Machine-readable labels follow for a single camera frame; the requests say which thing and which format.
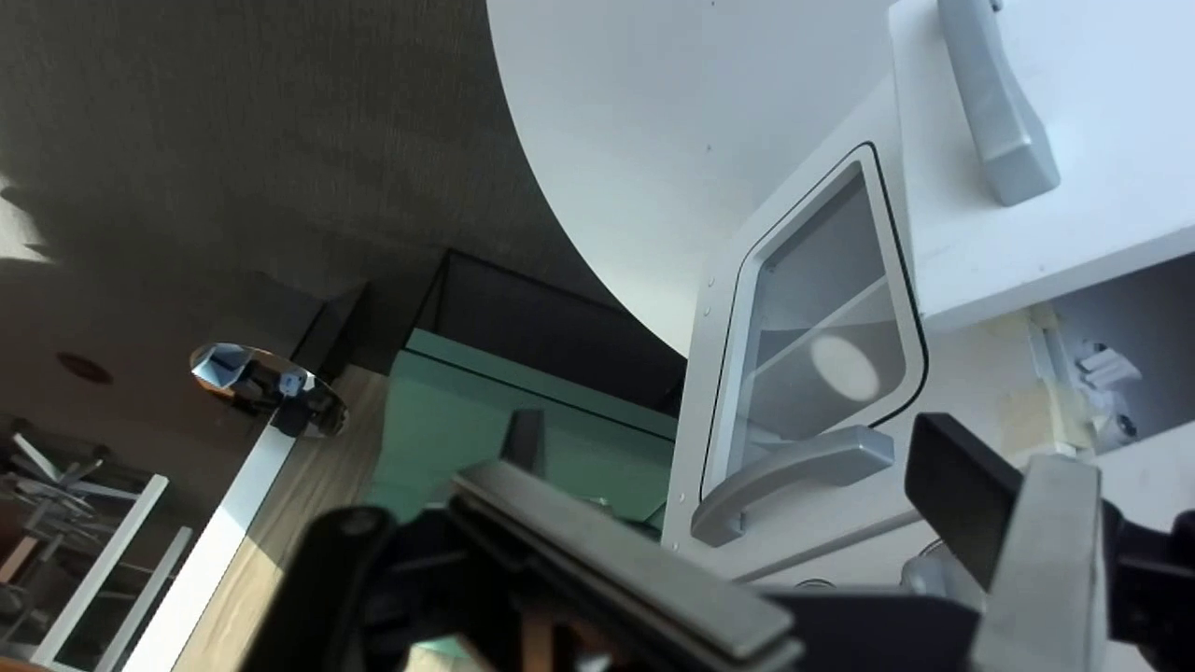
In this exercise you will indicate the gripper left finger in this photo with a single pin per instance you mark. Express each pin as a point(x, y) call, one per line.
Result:
point(598, 545)

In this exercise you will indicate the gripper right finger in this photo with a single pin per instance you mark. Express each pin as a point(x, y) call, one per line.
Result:
point(1049, 561)

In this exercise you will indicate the white oven door with window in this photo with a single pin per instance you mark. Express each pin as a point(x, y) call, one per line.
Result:
point(797, 473)

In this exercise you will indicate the grey oven knob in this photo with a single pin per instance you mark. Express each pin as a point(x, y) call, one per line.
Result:
point(934, 582)

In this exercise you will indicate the green box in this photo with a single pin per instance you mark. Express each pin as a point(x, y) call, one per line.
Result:
point(472, 424)

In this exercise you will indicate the white toy kitchen unit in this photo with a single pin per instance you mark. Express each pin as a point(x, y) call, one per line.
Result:
point(994, 387)

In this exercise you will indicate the black camera on stand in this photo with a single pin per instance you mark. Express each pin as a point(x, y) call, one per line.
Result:
point(292, 392)

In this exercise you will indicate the white vertical post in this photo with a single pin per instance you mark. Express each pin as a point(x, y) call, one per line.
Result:
point(227, 535)

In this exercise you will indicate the white metal frame rack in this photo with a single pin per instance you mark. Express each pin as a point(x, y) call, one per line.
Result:
point(127, 531)

